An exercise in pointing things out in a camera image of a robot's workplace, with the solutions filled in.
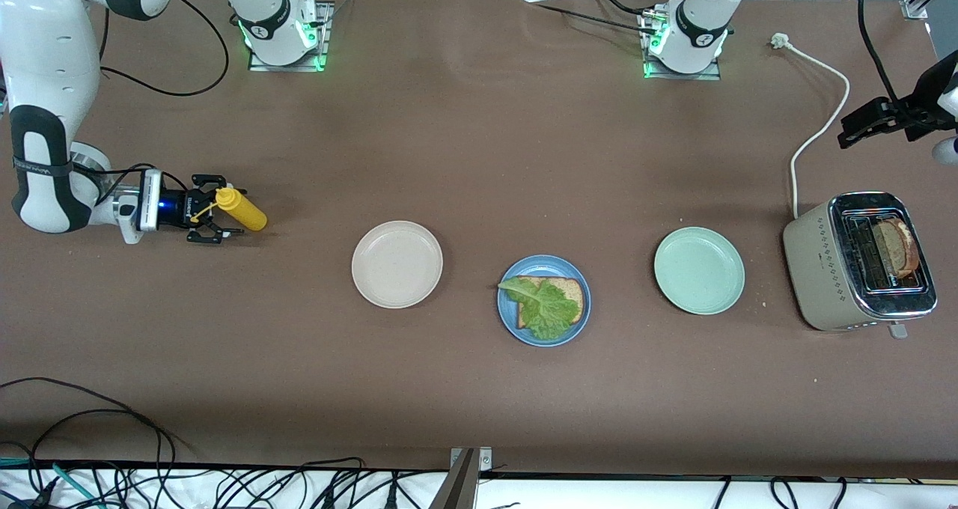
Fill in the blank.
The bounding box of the blue round plate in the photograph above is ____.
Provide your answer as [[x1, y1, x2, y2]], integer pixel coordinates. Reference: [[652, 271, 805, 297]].
[[496, 254, 593, 348]]

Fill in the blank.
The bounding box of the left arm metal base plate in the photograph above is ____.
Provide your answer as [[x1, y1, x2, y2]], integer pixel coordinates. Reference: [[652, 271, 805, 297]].
[[641, 7, 724, 82]]

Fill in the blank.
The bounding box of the white toaster power cable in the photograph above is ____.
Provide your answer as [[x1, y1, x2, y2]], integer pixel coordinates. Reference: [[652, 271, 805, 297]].
[[770, 33, 852, 220]]

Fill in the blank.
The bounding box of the beige chrome toaster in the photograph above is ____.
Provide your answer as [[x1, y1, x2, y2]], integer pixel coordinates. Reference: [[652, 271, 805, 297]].
[[782, 191, 939, 340]]

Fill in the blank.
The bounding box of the black looped floor cable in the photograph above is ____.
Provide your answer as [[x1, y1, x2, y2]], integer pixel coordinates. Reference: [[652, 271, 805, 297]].
[[0, 377, 177, 489]]

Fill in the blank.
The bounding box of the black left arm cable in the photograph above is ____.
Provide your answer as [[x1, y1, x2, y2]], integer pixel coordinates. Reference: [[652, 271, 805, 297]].
[[856, 0, 907, 107]]

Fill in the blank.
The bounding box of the brown bread slice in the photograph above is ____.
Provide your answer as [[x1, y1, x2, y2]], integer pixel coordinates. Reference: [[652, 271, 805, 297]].
[[516, 275, 585, 329], [873, 218, 921, 280]]

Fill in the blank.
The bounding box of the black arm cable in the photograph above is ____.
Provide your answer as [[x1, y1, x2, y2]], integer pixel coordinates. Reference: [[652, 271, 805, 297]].
[[100, 0, 230, 97], [70, 162, 162, 196], [856, 0, 907, 107]]

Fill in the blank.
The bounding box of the metal table bracket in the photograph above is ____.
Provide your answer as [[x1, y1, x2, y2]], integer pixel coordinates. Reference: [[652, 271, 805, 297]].
[[430, 447, 494, 509]]

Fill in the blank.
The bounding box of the white round plate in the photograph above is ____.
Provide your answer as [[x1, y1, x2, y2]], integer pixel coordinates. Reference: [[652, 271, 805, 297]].
[[351, 220, 445, 310]]

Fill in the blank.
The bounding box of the yellow squeeze bottle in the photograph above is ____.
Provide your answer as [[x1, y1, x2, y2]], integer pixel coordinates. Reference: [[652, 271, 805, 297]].
[[187, 186, 269, 232]]

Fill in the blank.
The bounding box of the black cable on table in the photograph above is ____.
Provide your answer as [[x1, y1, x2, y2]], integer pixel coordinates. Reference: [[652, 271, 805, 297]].
[[522, 0, 661, 36]]

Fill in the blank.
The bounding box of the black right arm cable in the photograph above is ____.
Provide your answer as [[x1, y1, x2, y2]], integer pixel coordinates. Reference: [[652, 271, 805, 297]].
[[70, 162, 162, 196], [100, 0, 230, 97]]

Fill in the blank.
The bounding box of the green round plate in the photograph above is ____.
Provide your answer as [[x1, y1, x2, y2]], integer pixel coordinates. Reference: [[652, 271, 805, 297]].
[[653, 226, 747, 317]]

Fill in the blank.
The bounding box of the green lettuce leaf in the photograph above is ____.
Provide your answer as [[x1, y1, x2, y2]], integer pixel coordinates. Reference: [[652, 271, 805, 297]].
[[498, 276, 581, 342]]

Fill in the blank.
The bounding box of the teal floor cable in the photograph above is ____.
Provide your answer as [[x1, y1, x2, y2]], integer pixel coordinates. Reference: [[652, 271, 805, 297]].
[[0, 457, 103, 509]]

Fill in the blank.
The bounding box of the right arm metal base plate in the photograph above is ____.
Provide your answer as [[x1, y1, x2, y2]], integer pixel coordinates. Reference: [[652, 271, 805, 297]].
[[248, 0, 335, 73]]

